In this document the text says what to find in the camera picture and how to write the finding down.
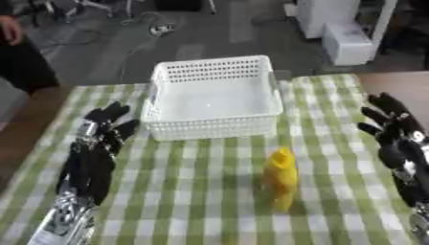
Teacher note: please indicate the yellow toy object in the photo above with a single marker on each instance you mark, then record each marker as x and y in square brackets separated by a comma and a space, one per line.
[280, 177]

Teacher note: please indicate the white box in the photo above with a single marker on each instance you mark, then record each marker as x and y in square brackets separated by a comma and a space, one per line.
[347, 43]

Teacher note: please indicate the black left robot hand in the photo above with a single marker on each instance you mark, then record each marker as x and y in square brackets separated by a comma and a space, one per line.
[89, 166]

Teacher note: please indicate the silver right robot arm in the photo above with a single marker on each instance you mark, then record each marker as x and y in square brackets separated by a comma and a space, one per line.
[420, 223]

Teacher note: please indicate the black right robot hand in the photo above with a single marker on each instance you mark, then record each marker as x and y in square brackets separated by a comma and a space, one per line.
[403, 143]

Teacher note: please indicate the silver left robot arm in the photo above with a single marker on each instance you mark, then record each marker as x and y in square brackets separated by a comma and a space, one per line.
[64, 220]

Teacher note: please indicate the white cabinet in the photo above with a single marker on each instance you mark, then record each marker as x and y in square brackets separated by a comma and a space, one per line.
[327, 16]

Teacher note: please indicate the person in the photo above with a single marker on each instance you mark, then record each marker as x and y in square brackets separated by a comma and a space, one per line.
[22, 60]

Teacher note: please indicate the white perforated plastic basket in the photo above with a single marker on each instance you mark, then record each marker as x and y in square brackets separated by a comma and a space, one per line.
[212, 99]

